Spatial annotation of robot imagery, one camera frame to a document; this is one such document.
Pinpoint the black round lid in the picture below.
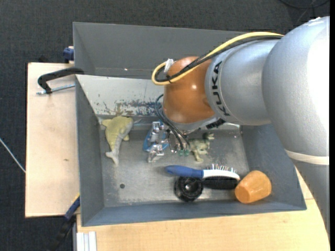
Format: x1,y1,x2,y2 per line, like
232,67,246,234
173,176,204,203

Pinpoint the yellow-green toy shark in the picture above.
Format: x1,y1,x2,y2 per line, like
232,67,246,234
100,116,135,166

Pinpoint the grey metal bin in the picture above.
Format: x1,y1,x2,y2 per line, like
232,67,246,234
72,21,307,227

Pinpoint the black cylinder on white bracket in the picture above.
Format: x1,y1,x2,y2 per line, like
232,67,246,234
206,119,226,130

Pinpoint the blue and white hairbrush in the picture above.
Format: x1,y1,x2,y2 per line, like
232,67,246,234
164,163,241,189

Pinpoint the pale wood board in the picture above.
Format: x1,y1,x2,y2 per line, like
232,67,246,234
25,62,81,218

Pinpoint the green toy dinosaur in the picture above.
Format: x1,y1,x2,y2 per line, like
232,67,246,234
187,132,216,163

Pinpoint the orange plastic cup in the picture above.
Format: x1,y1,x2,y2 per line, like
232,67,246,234
234,169,272,204

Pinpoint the blue flat object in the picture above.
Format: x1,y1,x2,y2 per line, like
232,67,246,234
142,129,170,153

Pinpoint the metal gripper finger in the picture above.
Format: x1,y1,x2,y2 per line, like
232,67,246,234
147,143,166,164
149,121,168,143

